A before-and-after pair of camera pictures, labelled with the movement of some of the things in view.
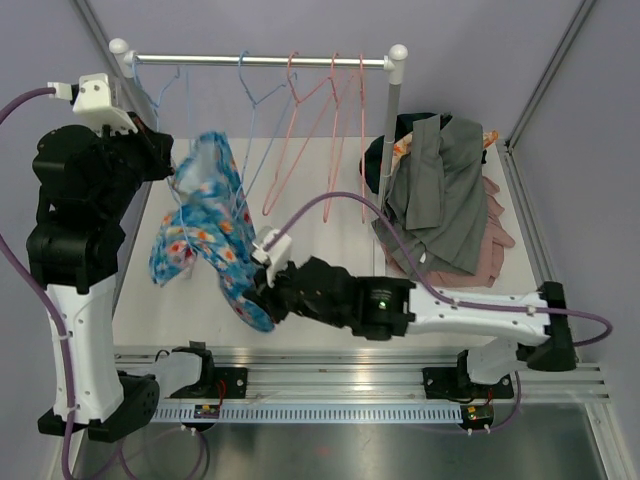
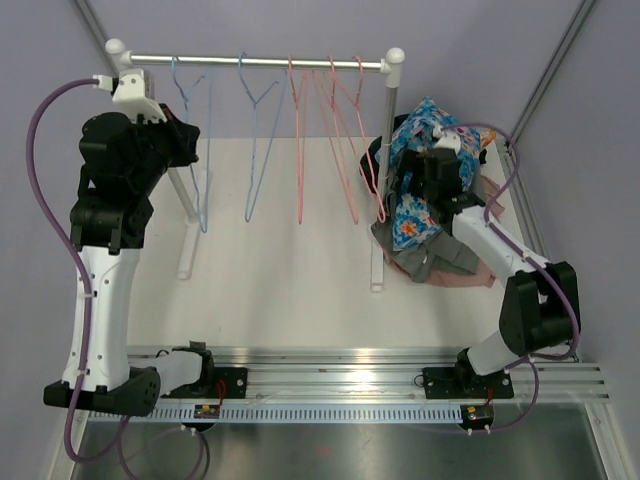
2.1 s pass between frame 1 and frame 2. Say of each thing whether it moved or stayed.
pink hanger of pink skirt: moved
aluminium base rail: stayed
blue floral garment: moved
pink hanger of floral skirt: moved
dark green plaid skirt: stayed
